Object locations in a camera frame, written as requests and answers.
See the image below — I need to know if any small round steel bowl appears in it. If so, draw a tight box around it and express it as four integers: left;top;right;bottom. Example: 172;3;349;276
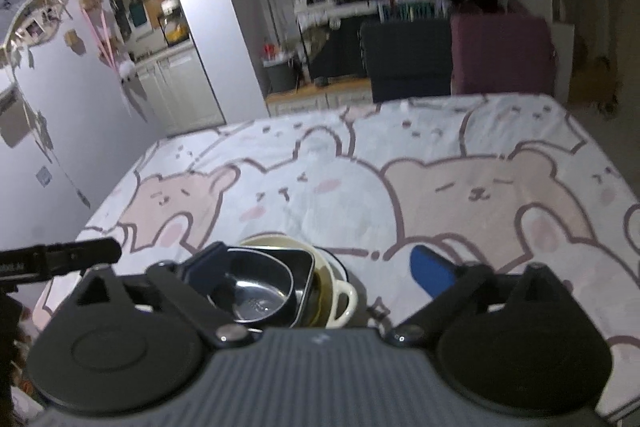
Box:
206;248;295;325

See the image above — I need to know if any steel rectangular tray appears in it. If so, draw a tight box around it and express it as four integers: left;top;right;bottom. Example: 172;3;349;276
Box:
229;247;314;329

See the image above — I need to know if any cream two-handled bowl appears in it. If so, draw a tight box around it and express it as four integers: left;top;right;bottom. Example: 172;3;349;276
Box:
241;234;358;329

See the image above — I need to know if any cartoon bear tablecloth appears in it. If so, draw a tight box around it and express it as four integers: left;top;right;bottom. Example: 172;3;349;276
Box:
31;93;640;421

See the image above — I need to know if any white kitchen cabinet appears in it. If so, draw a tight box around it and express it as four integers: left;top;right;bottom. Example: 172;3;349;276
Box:
137;40;224;135

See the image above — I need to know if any grey trash bin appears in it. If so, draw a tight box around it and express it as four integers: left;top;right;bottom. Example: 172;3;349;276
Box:
262;56;299;93

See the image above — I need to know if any dark blue cushion chair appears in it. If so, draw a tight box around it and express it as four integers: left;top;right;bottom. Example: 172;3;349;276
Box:
360;18;452;103

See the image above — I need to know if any maroon cushion chair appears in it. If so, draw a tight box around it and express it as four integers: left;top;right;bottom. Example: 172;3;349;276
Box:
450;13;556;95

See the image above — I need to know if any black have a nice day cabinet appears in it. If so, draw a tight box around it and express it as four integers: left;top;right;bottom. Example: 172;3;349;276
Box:
303;15;380;80

